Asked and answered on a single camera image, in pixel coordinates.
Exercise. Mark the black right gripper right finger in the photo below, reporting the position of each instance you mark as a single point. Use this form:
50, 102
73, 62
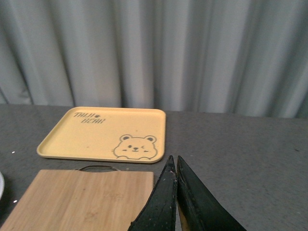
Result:
200, 208

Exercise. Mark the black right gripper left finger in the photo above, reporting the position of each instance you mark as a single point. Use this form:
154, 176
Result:
159, 212

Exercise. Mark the white round plate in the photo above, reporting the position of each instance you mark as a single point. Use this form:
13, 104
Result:
2, 185

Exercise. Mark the yellow bear tray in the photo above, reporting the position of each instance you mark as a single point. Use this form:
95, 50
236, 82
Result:
130, 135

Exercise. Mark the bamboo cutting board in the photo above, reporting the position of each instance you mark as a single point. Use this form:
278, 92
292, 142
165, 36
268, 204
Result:
73, 200

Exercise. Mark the grey curtain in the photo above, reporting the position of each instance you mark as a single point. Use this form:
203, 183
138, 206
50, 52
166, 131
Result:
247, 57

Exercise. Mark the metal cutting board handle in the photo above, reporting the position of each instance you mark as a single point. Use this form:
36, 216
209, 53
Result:
98, 167

